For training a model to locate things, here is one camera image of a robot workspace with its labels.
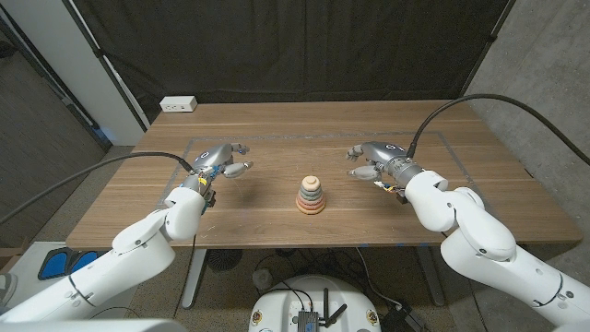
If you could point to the grey toy disc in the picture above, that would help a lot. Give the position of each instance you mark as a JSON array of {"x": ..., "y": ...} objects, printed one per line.
[{"x": 311, "y": 192}]

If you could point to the white table leg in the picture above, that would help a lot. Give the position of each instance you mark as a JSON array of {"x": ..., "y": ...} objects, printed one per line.
[{"x": 193, "y": 281}]

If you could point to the white power strip box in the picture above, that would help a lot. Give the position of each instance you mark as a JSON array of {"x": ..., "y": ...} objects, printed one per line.
[{"x": 178, "y": 103}]

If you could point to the green toy disc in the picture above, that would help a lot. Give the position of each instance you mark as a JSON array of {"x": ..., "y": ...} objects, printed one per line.
[{"x": 311, "y": 198}]

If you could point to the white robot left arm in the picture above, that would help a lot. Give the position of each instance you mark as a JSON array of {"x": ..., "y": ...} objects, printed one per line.
[{"x": 115, "y": 263}]

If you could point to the grey tape outline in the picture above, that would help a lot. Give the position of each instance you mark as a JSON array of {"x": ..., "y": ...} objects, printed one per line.
[{"x": 322, "y": 135}]

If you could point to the small black floor fan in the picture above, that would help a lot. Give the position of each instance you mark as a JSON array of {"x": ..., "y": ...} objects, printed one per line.
[{"x": 223, "y": 259}]

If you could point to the white floor platform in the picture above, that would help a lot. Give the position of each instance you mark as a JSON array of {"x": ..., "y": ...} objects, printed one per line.
[{"x": 27, "y": 276}]

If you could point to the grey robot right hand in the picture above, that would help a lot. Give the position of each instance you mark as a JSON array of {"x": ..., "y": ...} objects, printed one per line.
[{"x": 387, "y": 154}]

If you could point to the grey and white shoe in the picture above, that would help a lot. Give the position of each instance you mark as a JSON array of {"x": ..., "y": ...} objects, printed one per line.
[{"x": 7, "y": 286}]

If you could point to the orange toy disc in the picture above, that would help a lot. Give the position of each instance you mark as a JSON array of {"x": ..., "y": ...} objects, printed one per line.
[{"x": 311, "y": 212}]

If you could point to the grey table leg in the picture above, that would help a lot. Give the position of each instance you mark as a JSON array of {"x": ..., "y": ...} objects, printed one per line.
[{"x": 433, "y": 281}]

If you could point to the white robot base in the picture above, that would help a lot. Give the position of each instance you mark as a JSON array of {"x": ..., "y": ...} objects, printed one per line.
[{"x": 286, "y": 304}]

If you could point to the black backdrop curtain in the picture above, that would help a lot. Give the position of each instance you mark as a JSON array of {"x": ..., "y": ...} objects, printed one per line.
[{"x": 295, "y": 46}]

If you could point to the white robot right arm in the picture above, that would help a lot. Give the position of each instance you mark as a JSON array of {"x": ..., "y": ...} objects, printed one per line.
[{"x": 488, "y": 240}]

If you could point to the blue foot pedal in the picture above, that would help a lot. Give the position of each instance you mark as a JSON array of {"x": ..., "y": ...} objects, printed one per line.
[
  {"x": 54, "y": 265},
  {"x": 80, "y": 260}
]

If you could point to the black power adapter box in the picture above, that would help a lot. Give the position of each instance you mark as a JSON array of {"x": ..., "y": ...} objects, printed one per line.
[{"x": 401, "y": 319}]

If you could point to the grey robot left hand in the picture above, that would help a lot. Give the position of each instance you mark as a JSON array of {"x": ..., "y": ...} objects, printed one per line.
[{"x": 214, "y": 159}]

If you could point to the black backdrop stand pole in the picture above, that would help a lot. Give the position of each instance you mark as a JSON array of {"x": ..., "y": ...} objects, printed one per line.
[
  {"x": 99, "y": 53},
  {"x": 492, "y": 37}
]

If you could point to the round grey floor object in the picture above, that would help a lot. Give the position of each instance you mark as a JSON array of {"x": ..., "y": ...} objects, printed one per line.
[{"x": 263, "y": 279}]

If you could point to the white robot torso edge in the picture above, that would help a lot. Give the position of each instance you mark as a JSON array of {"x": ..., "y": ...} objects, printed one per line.
[{"x": 92, "y": 327}]

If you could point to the small beige toy disc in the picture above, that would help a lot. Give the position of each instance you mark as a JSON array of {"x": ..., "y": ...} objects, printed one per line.
[{"x": 311, "y": 182}]

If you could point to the grey router with black antennas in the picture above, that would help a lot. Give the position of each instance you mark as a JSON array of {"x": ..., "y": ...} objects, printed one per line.
[{"x": 308, "y": 320}]

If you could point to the dusty pink toy disc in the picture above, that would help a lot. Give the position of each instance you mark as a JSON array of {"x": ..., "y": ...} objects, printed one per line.
[{"x": 311, "y": 203}]

